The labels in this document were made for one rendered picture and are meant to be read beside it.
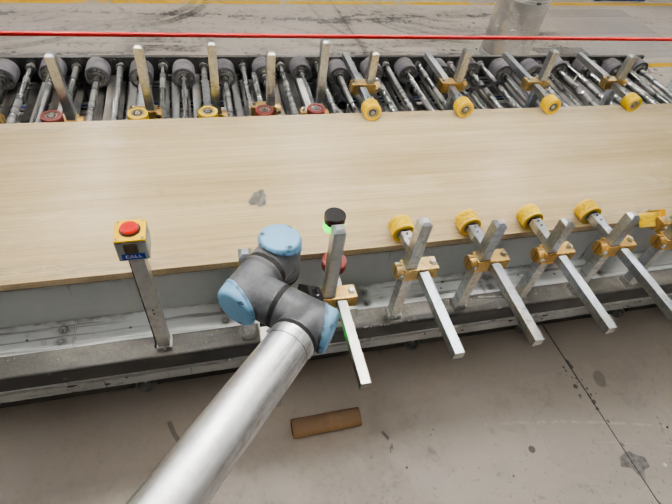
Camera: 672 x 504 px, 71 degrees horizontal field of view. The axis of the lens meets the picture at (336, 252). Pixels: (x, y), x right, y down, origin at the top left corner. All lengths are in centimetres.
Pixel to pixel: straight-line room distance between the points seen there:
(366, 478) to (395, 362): 57
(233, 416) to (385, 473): 151
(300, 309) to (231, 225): 79
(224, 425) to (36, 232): 115
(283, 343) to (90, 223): 103
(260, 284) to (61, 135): 136
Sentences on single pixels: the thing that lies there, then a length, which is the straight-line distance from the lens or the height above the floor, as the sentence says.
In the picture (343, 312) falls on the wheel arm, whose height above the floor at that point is 86.
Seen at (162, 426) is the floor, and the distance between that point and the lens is 225.
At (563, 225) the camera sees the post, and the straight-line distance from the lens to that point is 163.
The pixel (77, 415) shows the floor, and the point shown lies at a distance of 237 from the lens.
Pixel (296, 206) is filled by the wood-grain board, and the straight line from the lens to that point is 168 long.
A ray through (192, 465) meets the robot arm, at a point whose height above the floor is 139.
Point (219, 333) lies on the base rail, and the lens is 159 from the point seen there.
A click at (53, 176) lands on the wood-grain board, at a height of 90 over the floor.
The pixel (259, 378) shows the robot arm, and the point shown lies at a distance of 77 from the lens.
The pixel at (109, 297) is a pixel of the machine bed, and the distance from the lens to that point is 173.
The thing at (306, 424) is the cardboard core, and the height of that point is 8.
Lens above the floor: 205
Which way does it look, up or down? 48 degrees down
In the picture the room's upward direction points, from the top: 10 degrees clockwise
